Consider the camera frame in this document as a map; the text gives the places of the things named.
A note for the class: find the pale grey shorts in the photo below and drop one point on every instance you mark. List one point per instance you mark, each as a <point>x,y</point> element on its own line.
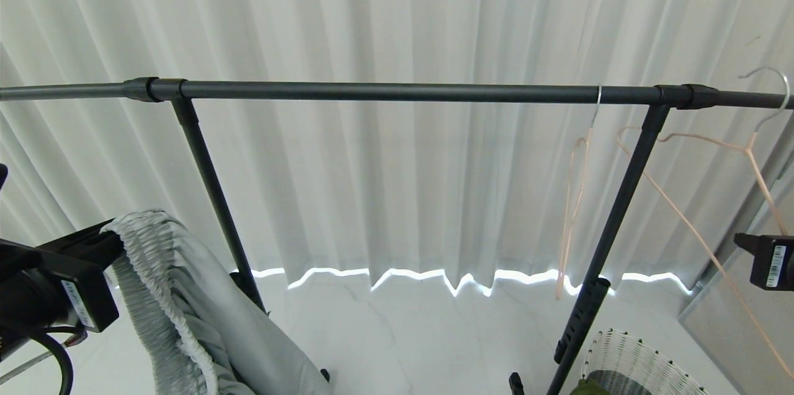
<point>217,320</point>

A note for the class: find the pink clothes hanger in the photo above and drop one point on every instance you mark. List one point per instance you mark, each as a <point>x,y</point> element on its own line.
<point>559,286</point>
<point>750,148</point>

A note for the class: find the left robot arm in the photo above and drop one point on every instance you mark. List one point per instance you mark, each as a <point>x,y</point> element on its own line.
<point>25,296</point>

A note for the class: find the black clothes rack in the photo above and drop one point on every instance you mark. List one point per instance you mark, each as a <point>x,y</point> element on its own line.
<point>372,91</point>

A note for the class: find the white laundry basket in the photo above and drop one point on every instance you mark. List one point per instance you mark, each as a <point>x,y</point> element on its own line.
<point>633,355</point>

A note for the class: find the white curtain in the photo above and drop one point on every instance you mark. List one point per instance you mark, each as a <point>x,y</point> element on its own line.
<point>372,196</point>

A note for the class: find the green garment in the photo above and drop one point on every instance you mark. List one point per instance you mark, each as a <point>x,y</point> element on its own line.
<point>589,389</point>

